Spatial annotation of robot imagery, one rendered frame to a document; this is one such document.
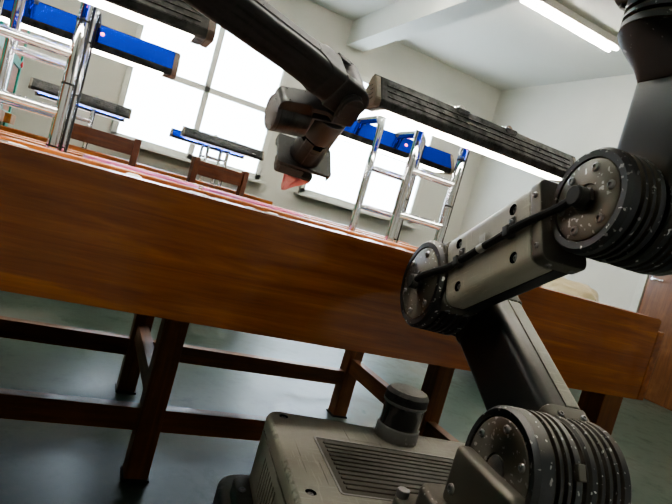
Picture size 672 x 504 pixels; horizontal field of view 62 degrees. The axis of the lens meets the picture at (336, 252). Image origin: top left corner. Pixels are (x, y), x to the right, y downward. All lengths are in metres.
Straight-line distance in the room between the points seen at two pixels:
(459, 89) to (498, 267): 7.01
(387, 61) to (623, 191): 6.59
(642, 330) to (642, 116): 0.79
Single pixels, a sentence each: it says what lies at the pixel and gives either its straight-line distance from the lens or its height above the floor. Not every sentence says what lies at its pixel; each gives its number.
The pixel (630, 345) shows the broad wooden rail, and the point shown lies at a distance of 1.37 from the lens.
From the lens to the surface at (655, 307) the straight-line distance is 5.64.
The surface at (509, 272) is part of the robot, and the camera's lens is 0.65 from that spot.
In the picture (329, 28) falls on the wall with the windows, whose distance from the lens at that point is 6.81.
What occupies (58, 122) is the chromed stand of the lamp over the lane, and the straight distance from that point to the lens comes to 1.29.
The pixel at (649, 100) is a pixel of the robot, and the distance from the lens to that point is 0.66.
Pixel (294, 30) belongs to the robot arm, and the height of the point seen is 1.02.
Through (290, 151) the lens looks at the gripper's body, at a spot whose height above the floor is 0.88.
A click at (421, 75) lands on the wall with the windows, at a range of 7.32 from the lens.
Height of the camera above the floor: 0.79
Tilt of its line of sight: 4 degrees down
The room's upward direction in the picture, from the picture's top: 16 degrees clockwise
